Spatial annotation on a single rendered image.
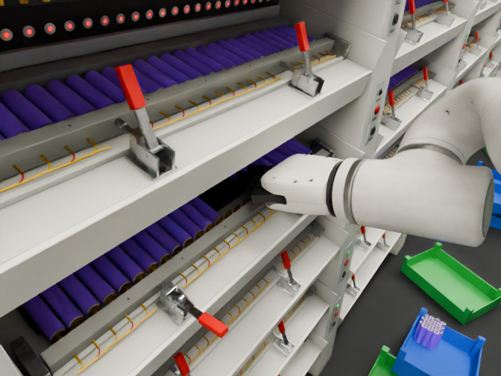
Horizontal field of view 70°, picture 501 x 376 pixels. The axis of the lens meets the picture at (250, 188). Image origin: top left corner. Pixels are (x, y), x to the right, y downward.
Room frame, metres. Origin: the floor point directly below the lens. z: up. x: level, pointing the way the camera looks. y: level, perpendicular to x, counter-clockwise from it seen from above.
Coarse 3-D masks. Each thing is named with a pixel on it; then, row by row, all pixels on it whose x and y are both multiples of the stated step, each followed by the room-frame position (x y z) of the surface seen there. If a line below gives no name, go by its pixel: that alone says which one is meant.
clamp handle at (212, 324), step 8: (184, 296) 0.28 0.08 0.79; (184, 304) 0.28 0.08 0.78; (192, 312) 0.26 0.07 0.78; (200, 312) 0.26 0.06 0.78; (200, 320) 0.25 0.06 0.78; (208, 320) 0.25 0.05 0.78; (216, 320) 0.25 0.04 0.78; (208, 328) 0.24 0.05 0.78; (216, 328) 0.24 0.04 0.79; (224, 328) 0.24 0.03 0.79
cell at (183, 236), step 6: (156, 222) 0.40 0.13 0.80; (162, 222) 0.40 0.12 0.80; (168, 222) 0.40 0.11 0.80; (174, 222) 0.40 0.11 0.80; (168, 228) 0.39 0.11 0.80; (174, 228) 0.39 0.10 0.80; (180, 228) 0.39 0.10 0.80; (174, 234) 0.38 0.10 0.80; (180, 234) 0.38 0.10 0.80; (186, 234) 0.38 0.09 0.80; (180, 240) 0.37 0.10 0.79; (186, 240) 0.37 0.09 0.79
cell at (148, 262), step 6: (126, 240) 0.35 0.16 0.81; (132, 240) 0.36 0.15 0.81; (120, 246) 0.35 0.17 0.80; (126, 246) 0.35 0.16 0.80; (132, 246) 0.35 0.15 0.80; (138, 246) 0.35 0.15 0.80; (126, 252) 0.34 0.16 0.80; (132, 252) 0.34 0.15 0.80; (138, 252) 0.34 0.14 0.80; (144, 252) 0.34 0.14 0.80; (132, 258) 0.34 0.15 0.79; (138, 258) 0.33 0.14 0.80; (144, 258) 0.33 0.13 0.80; (150, 258) 0.33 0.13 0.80; (138, 264) 0.33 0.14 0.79; (144, 264) 0.33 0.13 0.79; (150, 264) 0.33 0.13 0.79; (144, 270) 0.32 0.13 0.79
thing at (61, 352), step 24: (240, 216) 0.43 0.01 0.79; (264, 216) 0.45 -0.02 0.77; (216, 240) 0.38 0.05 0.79; (240, 240) 0.40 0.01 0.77; (168, 264) 0.33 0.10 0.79; (192, 264) 0.34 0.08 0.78; (144, 288) 0.29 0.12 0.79; (120, 312) 0.26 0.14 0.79; (72, 336) 0.22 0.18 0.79; (96, 336) 0.23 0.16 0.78; (48, 360) 0.20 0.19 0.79
